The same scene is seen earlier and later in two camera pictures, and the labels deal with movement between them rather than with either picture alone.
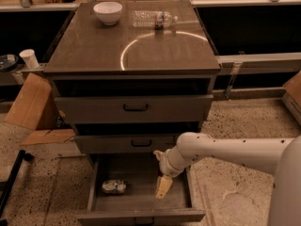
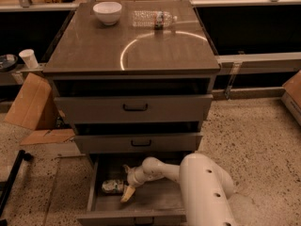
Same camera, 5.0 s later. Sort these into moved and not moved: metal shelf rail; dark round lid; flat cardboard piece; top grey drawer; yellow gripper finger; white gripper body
Moved: yellow gripper finger; white gripper body
Not moved: metal shelf rail; top grey drawer; flat cardboard piece; dark round lid
